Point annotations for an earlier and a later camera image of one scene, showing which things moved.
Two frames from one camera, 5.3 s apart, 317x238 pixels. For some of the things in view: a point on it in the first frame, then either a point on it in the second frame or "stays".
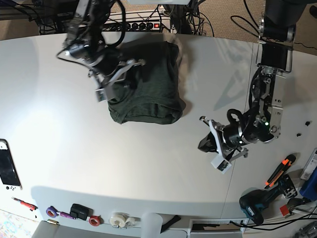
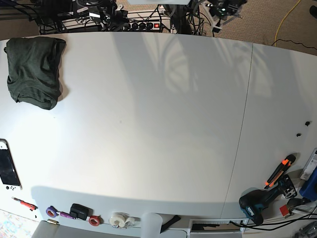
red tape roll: x=94 y=220 stays
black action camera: x=80 y=212 stays
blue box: x=308 y=190 stays
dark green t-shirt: x=156 y=95 → x=33 y=64
